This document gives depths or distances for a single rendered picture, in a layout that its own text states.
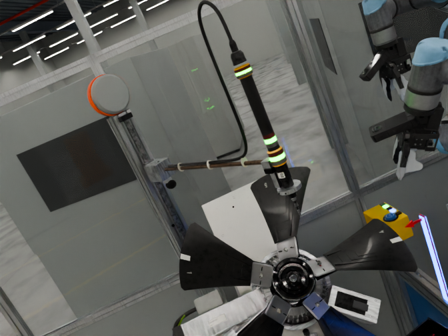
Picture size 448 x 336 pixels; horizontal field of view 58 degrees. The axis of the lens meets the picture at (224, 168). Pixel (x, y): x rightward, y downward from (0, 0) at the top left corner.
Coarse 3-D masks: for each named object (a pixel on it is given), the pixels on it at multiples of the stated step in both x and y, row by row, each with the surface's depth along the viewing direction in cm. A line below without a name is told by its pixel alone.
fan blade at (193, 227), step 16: (192, 224) 125; (192, 240) 125; (208, 240) 123; (192, 256) 126; (208, 256) 124; (224, 256) 123; (240, 256) 121; (208, 272) 126; (224, 272) 124; (240, 272) 123; (192, 288) 128
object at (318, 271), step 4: (312, 260) 125; (320, 260) 124; (324, 260) 123; (312, 264) 123; (316, 264) 122; (324, 264) 121; (328, 264) 121; (312, 268) 121; (316, 268) 120; (320, 268) 120; (324, 268) 119; (328, 268) 119; (332, 268) 118; (316, 272) 118; (320, 272) 118; (324, 272) 117; (328, 272) 117; (316, 276) 117
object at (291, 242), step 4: (284, 240) 126; (288, 240) 124; (292, 240) 123; (280, 244) 127; (284, 244) 126; (288, 244) 124; (292, 244) 123; (296, 244) 121; (280, 248) 127; (288, 248) 124; (292, 248) 122; (296, 248) 121; (284, 252) 125; (288, 252) 124; (292, 252) 122; (296, 252) 121; (280, 256) 127; (284, 256) 125; (288, 256) 123; (292, 256) 122; (296, 256) 120; (280, 260) 126
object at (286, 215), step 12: (300, 168) 128; (264, 180) 136; (300, 180) 127; (252, 192) 138; (264, 192) 135; (276, 192) 131; (300, 192) 125; (264, 204) 134; (276, 204) 130; (288, 204) 126; (300, 204) 124; (264, 216) 134; (276, 216) 129; (288, 216) 125; (276, 228) 129; (288, 228) 125; (276, 240) 128
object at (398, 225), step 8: (376, 208) 160; (384, 208) 158; (368, 216) 158; (376, 216) 155; (384, 216) 152; (400, 216) 148; (392, 224) 147; (400, 224) 147; (400, 232) 148; (408, 232) 149
